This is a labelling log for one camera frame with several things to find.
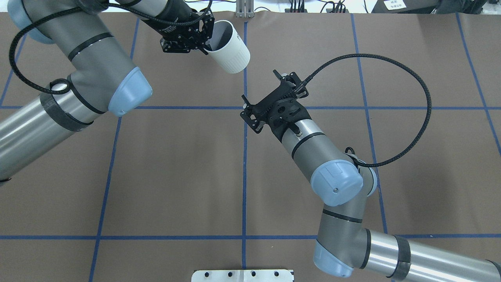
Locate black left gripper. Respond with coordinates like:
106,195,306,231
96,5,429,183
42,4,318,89
141,0,215,55

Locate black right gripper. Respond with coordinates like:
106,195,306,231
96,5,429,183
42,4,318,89
240,70,311,141

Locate white HOME mug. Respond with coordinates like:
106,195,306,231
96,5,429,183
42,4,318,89
204,20,251,74

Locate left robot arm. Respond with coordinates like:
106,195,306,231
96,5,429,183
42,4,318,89
1,0,214,184

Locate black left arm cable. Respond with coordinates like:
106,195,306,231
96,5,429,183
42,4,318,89
9,0,214,95

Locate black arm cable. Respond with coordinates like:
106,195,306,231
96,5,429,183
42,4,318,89
299,53,432,168
9,0,214,95

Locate aluminium frame post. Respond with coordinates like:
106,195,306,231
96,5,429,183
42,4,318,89
235,0,255,18

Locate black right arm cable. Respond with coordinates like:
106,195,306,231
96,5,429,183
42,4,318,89
299,53,432,168

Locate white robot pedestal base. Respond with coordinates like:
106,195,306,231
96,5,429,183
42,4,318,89
191,269,295,282

